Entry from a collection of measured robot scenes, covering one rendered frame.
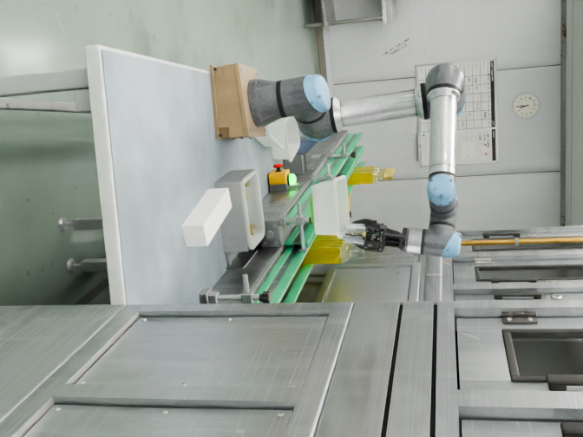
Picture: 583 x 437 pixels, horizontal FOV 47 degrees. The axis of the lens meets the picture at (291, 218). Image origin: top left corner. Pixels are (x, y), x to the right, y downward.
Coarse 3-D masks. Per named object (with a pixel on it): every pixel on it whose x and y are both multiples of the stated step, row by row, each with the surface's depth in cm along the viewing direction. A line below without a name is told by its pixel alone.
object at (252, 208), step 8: (248, 176) 205; (256, 176) 215; (240, 184) 201; (256, 184) 216; (248, 192) 217; (256, 192) 217; (248, 200) 218; (256, 200) 217; (248, 208) 218; (256, 208) 218; (248, 216) 219; (256, 216) 219; (248, 224) 203; (256, 224) 220; (264, 224) 220; (248, 232) 204; (256, 232) 219; (264, 232) 219; (248, 240) 204; (256, 240) 212
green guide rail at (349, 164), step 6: (354, 150) 379; (360, 150) 375; (348, 162) 348; (354, 162) 346; (342, 168) 335; (348, 168) 332; (306, 222) 250; (306, 228) 242; (312, 228) 240; (294, 234) 235; (306, 234) 234; (312, 234) 234; (288, 240) 229; (294, 240) 230; (300, 240) 228; (306, 240) 227
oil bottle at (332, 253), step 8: (312, 248) 230; (320, 248) 230; (328, 248) 229; (336, 248) 228; (344, 248) 228; (312, 256) 230; (320, 256) 230; (328, 256) 229; (336, 256) 229; (344, 256) 228
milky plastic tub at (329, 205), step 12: (336, 180) 192; (312, 192) 194; (324, 192) 192; (336, 192) 191; (312, 204) 194; (324, 204) 193; (336, 204) 191; (348, 204) 212; (312, 216) 196; (324, 216) 193; (336, 216) 191; (348, 216) 212; (324, 228) 194; (336, 228) 192
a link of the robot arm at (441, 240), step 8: (440, 224) 193; (424, 232) 193; (432, 232) 193; (440, 232) 192; (448, 232) 192; (456, 232) 193; (424, 240) 192; (432, 240) 192; (440, 240) 191; (448, 240) 191; (456, 240) 190; (424, 248) 192; (432, 248) 192; (440, 248) 191; (448, 248) 191; (456, 248) 190; (440, 256) 194; (448, 256) 193; (456, 256) 192
